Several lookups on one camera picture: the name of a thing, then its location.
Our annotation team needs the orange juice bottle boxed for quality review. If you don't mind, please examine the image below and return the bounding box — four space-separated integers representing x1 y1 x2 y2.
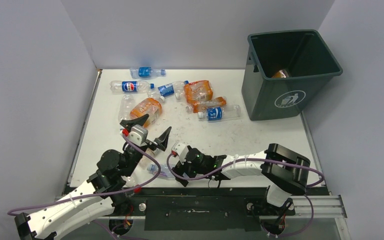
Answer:
271 69 290 78

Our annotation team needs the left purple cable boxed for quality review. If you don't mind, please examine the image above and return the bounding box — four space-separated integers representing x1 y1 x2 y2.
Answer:
7 132 162 240

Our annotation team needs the flat orange label bottle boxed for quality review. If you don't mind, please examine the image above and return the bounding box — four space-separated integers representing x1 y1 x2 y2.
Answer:
185 96 227 113

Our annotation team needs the white knob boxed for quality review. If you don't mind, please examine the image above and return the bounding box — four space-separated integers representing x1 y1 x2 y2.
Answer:
138 202 147 212

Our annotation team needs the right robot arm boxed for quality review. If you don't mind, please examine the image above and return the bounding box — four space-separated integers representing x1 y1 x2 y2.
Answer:
171 142 311 214

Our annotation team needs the red emergency button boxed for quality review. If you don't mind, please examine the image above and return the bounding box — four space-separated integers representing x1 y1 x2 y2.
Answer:
133 186 142 194

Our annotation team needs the orange label crushed bottle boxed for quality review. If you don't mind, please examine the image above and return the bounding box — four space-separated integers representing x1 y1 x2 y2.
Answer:
129 97 163 128

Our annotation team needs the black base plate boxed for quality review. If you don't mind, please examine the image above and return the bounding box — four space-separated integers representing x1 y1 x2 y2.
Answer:
108 195 296 232

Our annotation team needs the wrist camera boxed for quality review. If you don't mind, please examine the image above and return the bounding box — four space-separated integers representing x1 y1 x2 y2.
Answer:
171 142 189 164
121 124 149 147

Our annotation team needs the large orange label bottle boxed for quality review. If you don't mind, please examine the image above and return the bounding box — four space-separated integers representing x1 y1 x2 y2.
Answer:
174 80 214 104

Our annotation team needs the clear unlabelled bottle blue cap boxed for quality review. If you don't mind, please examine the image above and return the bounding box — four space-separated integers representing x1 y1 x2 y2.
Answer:
117 94 137 123

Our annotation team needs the dark green trash bin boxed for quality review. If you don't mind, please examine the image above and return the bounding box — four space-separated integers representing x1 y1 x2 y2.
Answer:
241 29 343 121

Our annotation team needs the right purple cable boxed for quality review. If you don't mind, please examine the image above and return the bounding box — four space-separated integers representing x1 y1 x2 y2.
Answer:
166 151 326 239

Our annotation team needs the pepsi bottle blue cap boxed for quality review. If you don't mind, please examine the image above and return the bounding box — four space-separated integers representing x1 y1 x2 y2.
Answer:
109 80 155 94

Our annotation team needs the clear bottle blue label right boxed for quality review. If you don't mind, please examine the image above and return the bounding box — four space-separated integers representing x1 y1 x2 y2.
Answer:
197 105 241 122

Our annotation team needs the purple cable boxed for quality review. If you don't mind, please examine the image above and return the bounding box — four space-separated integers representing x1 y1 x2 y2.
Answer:
166 151 326 239
7 132 162 240

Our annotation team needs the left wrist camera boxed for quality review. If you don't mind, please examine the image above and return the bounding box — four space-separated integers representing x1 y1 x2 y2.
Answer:
121 124 149 147

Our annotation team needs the aluminium rail frame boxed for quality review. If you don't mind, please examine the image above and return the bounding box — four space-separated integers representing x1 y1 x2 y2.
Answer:
64 195 346 237

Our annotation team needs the clear bottle blue label tilted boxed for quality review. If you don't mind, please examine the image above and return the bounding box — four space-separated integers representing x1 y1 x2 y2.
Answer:
147 80 189 103

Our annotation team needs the crushed clear water bottle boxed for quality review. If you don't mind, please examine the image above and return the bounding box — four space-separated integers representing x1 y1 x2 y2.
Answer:
146 163 175 180

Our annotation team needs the clear bottle white cap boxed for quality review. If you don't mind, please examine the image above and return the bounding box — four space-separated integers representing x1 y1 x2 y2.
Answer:
138 148 160 170

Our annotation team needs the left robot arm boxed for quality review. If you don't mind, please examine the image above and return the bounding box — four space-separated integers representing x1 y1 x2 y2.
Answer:
8 114 172 240

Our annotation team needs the clear bottle blue label far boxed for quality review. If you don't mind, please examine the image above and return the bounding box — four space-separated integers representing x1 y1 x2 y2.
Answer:
129 66 167 79

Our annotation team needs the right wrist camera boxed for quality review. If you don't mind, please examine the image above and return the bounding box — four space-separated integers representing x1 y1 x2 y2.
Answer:
171 142 189 164

